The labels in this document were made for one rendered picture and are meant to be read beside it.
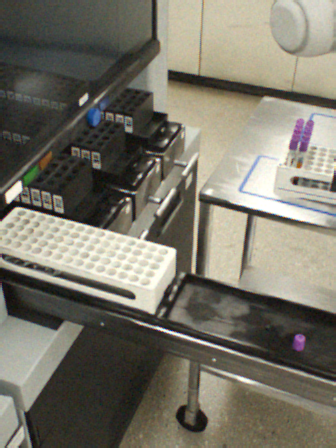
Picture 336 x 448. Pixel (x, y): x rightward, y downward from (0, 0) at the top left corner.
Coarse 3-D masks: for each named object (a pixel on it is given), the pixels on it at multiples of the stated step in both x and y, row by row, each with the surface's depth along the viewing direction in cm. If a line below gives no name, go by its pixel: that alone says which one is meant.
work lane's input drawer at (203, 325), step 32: (32, 288) 95; (64, 288) 94; (192, 288) 96; (224, 288) 95; (96, 320) 93; (128, 320) 90; (160, 320) 89; (192, 320) 91; (224, 320) 91; (256, 320) 91; (288, 320) 91; (320, 320) 91; (192, 352) 89; (224, 352) 86; (256, 352) 85; (288, 352) 86; (320, 352) 86; (288, 384) 85; (320, 384) 83
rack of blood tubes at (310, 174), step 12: (288, 144) 116; (312, 156) 113; (324, 156) 113; (276, 168) 111; (288, 168) 109; (300, 168) 109; (312, 168) 110; (324, 168) 109; (276, 180) 112; (288, 180) 111; (300, 180) 113; (312, 180) 114; (324, 180) 109; (276, 192) 113; (288, 192) 113; (300, 192) 112; (312, 192) 111; (324, 192) 110
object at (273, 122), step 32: (256, 128) 133; (288, 128) 133; (320, 128) 133; (224, 160) 123; (256, 160) 123; (224, 192) 114; (256, 192) 114; (288, 224) 109; (320, 224) 107; (256, 288) 170; (288, 288) 170; (320, 288) 170; (192, 384) 151; (256, 384) 145; (192, 416) 159
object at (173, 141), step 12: (168, 132) 132; (180, 132) 134; (144, 144) 128; (156, 144) 128; (168, 144) 130; (180, 144) 136; (156, 156) 128; (168, 156) 130; (180, 156) 138; (168, 168) 132
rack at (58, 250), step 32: (0, 224) 98; (32, 224) 99; (64, 224) 99; (0, 256) 96; (32, 256) 92; (64, 256) 92; (96, 256) 93; (128, 256) 92; (160, 256) 93; (96, 288) 95; (128, 288) 88; (160, 288) 90
